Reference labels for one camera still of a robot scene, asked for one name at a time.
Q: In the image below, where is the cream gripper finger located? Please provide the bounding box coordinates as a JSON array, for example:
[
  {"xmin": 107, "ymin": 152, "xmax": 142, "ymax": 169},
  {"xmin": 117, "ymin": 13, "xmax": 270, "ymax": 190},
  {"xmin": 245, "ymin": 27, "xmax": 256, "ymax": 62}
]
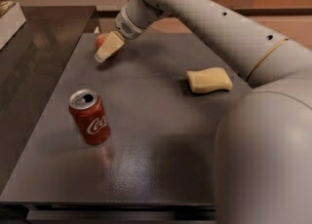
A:
[{"xmin": 95, "ymin": 31, "xmax": 125, "ymax": 63}]

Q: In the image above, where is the red apple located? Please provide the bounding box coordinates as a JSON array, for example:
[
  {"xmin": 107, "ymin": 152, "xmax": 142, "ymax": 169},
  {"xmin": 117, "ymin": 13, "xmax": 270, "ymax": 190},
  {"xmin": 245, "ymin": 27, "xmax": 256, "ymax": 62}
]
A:
[{"xmin": 96, "ymin": 33, "xmax": 108, "ymax": 50}]

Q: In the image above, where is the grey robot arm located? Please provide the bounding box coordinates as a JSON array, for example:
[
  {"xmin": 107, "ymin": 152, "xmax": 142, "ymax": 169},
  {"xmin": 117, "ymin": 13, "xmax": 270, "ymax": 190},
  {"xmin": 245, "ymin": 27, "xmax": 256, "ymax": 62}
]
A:
[{"xmin": 116, "ymin": 0, "xmax": 312, "ymax": 224}]

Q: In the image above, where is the red coke can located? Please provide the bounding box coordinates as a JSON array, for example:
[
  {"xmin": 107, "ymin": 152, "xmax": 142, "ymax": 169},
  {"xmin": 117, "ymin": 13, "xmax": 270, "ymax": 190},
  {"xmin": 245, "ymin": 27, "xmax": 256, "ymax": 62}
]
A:
[{"xmin": 69, "ymin": 89, "xmax": 110, "ymax": 145}]

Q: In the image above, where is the dark side counter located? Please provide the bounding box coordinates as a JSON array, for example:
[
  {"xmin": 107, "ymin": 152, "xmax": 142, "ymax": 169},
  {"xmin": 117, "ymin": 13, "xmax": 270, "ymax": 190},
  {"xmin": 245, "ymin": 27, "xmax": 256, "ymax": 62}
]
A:
[{"xmin": 0, "ymin": 6, "xmax": 97, "ymax": 192}]

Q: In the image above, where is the yellow sponge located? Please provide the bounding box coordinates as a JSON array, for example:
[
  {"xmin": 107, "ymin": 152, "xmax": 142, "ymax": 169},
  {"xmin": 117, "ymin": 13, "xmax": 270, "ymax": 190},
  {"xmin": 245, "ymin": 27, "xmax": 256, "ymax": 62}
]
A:
[{"xmin": 186, "ymin": 67, "xmax": 233, "ymax": 93}]

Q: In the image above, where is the white box with snacks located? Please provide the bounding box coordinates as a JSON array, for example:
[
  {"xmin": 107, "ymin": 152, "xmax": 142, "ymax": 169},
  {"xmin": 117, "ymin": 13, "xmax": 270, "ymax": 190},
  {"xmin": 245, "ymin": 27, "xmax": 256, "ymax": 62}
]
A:
[{"xmin": 0, "ymin": 0, "xmax": 26, "ymax": 50}]

